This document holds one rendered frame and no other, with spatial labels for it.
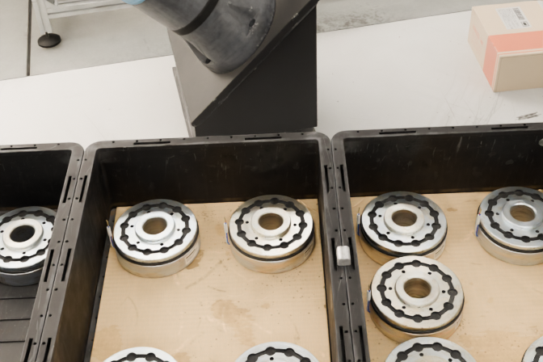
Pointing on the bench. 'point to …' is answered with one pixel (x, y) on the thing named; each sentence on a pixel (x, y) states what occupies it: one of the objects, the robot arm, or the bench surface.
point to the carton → (508, 44)
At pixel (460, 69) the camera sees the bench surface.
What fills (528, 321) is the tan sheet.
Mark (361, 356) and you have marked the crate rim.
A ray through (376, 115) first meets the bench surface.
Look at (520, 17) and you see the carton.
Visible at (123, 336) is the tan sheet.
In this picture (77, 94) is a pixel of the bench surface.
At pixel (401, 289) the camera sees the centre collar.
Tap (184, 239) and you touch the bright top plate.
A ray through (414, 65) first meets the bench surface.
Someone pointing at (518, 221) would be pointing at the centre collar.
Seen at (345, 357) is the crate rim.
